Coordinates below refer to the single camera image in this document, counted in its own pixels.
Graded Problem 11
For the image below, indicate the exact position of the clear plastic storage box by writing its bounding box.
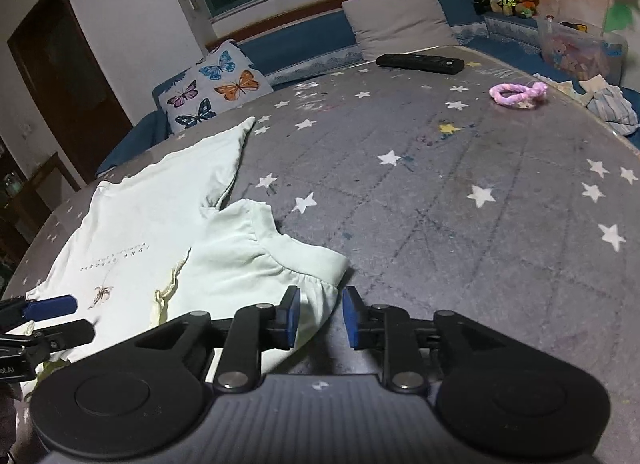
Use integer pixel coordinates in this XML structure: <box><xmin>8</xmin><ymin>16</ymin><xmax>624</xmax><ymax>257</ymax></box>
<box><xmin>537</xmin><ymin>19</ymin><xmax>629</xmax><ymax>83</ymax></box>

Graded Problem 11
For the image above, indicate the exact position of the beige pillow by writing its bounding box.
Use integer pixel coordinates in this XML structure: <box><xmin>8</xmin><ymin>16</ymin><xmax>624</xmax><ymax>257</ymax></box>
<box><xmin>341</xmin><ymin>0</ymin><xmax>459</xmax><ymax>63</ymax></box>

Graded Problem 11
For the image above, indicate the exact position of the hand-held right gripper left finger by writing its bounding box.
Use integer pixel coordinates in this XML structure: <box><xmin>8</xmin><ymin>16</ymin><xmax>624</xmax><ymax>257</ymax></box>
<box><xmin>134</xmin><ymin>286</ymin><xmax>302</xmax><ymax>392</ymax></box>

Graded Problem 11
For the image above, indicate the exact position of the dark wooden door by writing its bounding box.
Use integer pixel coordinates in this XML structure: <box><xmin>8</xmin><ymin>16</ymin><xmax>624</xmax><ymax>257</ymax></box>
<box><xmin>7</xmin><ymin>0</ymin><xmax>134</xmax><ymax>183</ymax></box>

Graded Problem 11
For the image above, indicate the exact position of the striped cloth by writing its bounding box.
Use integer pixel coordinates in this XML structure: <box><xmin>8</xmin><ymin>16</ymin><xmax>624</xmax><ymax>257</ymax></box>
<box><xmin>582</xmin><ymin>84</ymin><xmax>640</xmax><ymax>136</ymax></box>

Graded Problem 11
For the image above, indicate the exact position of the blue cushioned bench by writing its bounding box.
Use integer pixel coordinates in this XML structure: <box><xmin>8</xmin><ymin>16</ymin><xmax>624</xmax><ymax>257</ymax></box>
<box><xmin>95</xmin><ymin>0</ymin><xmax>640</xmax><ymax>178</ymax></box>

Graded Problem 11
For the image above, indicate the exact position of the grey star tablecloth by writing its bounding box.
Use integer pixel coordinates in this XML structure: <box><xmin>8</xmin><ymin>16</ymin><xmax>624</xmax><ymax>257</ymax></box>
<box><xmin>0</xmin><ymin>44</ymin><xmax>640</xmax><ymax>464</ymax></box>

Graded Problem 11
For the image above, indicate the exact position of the light green shirt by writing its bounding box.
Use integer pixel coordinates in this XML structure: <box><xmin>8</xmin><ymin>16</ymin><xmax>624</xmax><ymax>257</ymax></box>
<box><xmin>22</xmin><ymin>116</ymin><xmax>351</xmax><ymax>381</ymax></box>

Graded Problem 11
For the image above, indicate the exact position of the long black remote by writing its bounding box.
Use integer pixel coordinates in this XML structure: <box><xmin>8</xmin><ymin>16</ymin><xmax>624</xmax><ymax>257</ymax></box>
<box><xmin>375</xmin><ymin>53</ymin><xmax>466</xmax><ymax>76</ymax></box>

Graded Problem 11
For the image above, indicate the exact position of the pink braided ring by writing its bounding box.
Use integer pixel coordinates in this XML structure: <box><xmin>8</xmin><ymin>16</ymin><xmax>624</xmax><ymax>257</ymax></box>
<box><xmin>488</xmin><ymin>79</ymin><xmax>549</xmax><ymax>110</ymax></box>

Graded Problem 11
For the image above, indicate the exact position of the dark wooden cabinet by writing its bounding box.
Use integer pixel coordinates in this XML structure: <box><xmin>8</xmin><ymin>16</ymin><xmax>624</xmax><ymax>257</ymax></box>
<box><xmin>0</xmin><ymin>136</ymin><xmax>82</xmax><ymax>266</ymax></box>

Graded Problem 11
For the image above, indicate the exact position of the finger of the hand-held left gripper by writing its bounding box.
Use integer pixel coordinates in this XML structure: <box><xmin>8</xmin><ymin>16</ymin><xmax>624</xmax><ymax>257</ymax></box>
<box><xmin>0</xmin><ymin>295</ymin><xmax>78</xmax><ymax>324</ymax></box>
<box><xmin>0</xmin><ymin>319</ymin><xmax>97</xmax><ymax>351</ymax></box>

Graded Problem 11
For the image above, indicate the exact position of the butterfly print pillow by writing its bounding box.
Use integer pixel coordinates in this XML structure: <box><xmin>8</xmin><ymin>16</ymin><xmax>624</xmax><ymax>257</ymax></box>
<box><xmin>158</xmin><ymin>39</ymin><xmax>275</xmax><ymax>136</ymax></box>

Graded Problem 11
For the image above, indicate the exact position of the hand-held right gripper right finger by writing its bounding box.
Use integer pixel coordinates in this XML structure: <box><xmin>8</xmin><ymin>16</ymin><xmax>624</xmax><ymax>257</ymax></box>
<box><xmin>342</xmin><ymin>286</ymin><xmax>507</xmax><ymax>393</ymax></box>

